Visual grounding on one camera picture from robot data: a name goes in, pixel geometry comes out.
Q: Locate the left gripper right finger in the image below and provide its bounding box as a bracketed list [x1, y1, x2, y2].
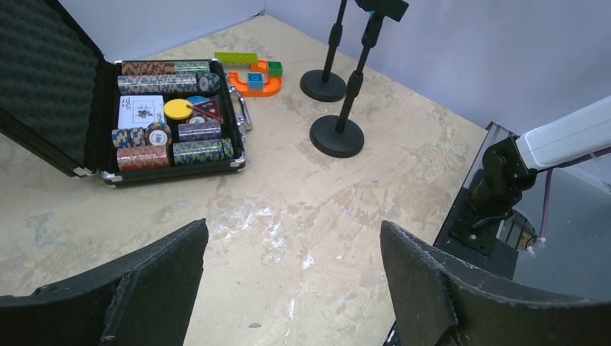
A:
[380, 221, 610, 345]

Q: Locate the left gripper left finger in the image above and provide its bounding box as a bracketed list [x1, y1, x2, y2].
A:
[1, 219, 209, 345]

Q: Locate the black round-base mic stand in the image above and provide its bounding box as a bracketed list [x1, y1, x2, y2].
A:
[309, 0, 409, 158]

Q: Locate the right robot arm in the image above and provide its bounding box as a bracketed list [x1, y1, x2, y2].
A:
[449, 97, 610, 256]

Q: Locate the black poker chip case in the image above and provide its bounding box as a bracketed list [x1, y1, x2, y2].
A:
[1, 1, 246, 186]

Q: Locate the white card deck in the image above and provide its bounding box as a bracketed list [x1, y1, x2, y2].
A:
[117, 95, 166, 129]

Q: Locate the yellow chip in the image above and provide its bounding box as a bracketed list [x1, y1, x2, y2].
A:
[164, 99, 193, 120]

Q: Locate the blue toy brick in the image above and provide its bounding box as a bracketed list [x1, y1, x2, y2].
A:
[247, 72, 265, 90]

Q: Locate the orange curved toy track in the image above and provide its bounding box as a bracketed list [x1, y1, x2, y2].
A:
[228, 60, 284, 97]

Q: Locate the small green toy brick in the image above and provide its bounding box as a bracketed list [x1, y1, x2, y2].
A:
[267, 61, 283, 78]

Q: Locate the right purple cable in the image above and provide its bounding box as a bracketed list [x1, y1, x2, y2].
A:
[527, 145, 611, 252]

